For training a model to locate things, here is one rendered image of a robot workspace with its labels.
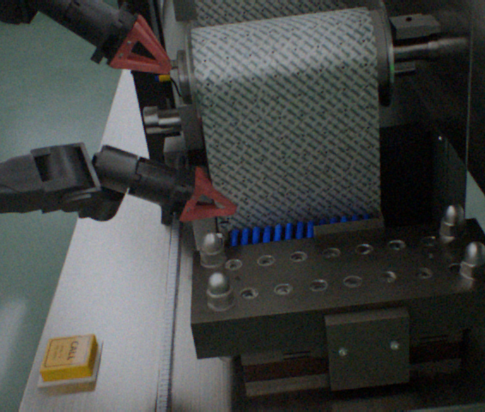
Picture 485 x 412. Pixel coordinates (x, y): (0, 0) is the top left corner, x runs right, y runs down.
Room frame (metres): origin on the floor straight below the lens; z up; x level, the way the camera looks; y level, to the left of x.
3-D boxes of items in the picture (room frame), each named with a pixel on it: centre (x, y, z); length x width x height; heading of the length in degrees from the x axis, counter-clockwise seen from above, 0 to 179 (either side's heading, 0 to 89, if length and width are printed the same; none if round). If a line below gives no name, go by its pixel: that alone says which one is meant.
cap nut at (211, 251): (0.83, 0.05, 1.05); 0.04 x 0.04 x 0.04
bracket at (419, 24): (0.95, -0.26, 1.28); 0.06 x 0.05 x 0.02; 88
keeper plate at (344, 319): (0.68, -0.13, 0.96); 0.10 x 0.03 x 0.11; 88
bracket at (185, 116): (0.99, 0.07, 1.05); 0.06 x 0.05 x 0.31; 88
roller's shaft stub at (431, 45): (0.95, -0.26, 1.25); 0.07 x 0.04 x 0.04; 88
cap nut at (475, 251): (0.72, -0.28, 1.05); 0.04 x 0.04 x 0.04
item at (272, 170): (0.89, -0.08, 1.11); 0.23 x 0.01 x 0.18; 88
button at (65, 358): (0.81, 0.27, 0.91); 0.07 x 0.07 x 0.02; 88
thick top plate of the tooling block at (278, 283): (0.77, -0.12, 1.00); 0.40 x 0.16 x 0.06; 88
